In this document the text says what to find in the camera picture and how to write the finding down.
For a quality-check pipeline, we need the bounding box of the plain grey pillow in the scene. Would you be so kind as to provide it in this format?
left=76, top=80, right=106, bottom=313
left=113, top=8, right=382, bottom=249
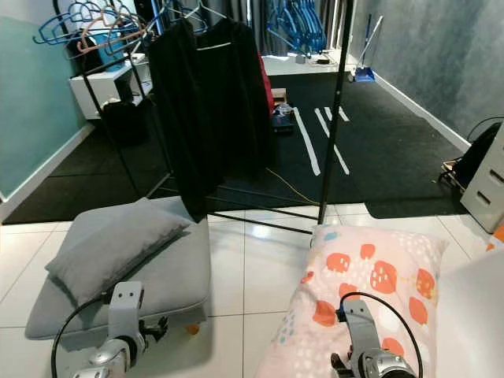
left=44, top=198, right=193, bottom=307

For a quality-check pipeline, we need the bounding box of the pink orange-patterned pillow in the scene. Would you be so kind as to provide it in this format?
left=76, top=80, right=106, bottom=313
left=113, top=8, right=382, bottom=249
left=255, top=224, right=450, bottom=378

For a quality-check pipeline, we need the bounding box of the orange item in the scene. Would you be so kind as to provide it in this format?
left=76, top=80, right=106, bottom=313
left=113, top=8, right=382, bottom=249
left=487, top=224, right=504, bottom=253

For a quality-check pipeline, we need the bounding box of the black bin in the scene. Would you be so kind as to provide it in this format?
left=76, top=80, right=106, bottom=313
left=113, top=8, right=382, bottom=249
left=101, top=98, right=149, bottom=147

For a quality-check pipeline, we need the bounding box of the black hanging garment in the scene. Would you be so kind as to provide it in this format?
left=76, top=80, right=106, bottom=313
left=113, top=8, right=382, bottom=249
left=146, top=17, right=273, bottom=224

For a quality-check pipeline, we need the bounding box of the white drawer cabinet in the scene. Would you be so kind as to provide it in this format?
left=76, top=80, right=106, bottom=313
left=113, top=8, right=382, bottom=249
left=460, top=121, right=504, bottom=234

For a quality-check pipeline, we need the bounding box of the white low shelf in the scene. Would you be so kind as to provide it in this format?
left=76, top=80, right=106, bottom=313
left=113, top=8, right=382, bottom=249
left=69, top=57, right=152, bottom=120

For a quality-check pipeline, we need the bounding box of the black metal clothes rack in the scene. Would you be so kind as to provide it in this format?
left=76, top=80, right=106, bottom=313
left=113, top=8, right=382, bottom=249
left=50, top=0, right=357, bottom=237

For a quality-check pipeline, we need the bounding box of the black floor bag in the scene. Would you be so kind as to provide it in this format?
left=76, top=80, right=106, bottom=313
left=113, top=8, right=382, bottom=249
left=451, top=117, right=504, bottom=190

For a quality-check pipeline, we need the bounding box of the pink plastic hanger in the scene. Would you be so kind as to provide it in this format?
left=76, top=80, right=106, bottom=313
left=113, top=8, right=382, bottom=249
left=77, top=6, right=144, bottom=54

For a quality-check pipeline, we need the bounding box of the blue plastic hangers bunch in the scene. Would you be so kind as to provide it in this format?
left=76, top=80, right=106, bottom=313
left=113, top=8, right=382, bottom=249
left=33, top=0, right=152, bottom=57
left=267, top=0, right=328, bottom=57

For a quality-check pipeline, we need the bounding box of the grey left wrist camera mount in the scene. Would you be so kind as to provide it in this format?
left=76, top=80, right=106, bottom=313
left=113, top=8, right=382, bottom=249
left=109, top=281, right=145, bottom=339

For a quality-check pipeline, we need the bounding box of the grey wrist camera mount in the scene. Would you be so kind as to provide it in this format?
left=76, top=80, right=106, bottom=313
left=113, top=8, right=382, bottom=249
left=109, top=281, right=145, bottom=339
left=342, top=299, right=385, bottom=355

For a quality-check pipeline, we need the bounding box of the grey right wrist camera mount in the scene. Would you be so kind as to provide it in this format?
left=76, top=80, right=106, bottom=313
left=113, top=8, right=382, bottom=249
left=342, top=299, right=385, bottom=355

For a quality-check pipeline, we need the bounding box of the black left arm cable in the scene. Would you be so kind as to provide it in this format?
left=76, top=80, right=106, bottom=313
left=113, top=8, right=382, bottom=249
left=50, top=290, right=113, bottom=378

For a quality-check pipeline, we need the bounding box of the blue dustpan with handle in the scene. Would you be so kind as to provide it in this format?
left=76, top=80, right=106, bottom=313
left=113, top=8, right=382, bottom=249
left=353, top=16, right=384, bottom=83

